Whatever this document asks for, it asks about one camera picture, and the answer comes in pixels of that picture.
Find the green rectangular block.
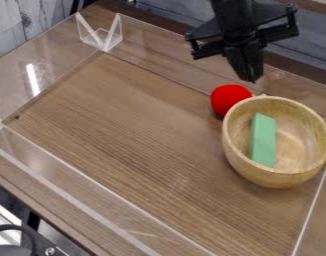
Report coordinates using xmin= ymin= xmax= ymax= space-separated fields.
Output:
xmin=250 ymin=113 xmax=276 ymax=168

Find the red ball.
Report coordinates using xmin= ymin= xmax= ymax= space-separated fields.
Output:
xmin=210 ymin=84 xmax=252 ymax=116

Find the clear acrylic front wall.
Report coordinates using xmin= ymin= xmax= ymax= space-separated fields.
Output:
xmin=0 ymin=121 xmax=215 ymax=256

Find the light wooden bowl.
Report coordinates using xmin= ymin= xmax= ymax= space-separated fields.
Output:
xmin=222 ymin=96 xmax=326 ymax=189

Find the black cable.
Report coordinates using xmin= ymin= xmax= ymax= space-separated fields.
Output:
xmin=0 ymin=223 xmax=40 ymax=256

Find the clear acrylic corner bracket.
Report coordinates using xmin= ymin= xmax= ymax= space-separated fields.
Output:
xmin=75 ymin=13 xmax=123 ymax=52

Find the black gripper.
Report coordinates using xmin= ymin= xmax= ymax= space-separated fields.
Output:
xmin=184 ymin=3 xmax=299 ymax=82

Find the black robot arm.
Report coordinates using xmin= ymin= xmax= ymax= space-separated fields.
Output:
xmin=184 ymin=0 xmax=299 ymax=83

